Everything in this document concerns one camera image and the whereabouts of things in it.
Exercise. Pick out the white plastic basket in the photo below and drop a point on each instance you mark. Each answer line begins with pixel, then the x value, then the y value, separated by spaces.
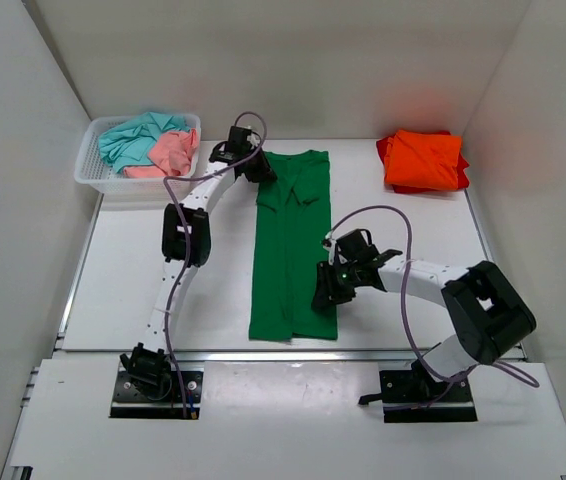
pixel 90 169

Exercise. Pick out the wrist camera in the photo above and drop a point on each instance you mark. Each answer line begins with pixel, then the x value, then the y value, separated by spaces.
pixel 252 137
pixel 329 244

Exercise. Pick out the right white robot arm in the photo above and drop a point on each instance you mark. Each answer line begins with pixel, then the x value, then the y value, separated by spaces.
pixel 488 316

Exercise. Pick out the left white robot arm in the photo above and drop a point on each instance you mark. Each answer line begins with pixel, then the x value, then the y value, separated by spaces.
pixel 151 367

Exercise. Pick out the green polo shirt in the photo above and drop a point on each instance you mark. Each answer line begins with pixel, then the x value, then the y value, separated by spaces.
pixel 293 216

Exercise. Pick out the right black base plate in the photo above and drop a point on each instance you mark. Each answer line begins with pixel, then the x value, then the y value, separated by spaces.
pixel 409 399

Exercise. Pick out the orange folded shirt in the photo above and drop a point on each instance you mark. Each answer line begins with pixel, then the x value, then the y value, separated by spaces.
pixel 425 157

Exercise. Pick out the light blue shirt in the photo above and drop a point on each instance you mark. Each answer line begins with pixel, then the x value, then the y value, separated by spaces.
pixel 128 144

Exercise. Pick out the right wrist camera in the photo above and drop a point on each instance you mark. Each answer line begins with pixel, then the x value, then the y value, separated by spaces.
pixel 329 244

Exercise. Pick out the pink shirt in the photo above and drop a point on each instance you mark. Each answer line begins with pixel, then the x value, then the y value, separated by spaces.
pixel 171 155

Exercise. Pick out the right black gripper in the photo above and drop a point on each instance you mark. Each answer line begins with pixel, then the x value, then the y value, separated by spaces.
pixel 327 291

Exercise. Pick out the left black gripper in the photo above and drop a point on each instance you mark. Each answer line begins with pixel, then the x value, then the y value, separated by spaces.
pixel 263 173

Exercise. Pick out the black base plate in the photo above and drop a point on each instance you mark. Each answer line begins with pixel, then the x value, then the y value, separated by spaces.
pixel 409 399
pixel 132 399

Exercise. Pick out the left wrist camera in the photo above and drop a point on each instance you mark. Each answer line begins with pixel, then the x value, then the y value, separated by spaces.
pixel 252 137

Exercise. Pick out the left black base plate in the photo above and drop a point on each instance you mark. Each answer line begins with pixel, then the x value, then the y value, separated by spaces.
pixel 132 399

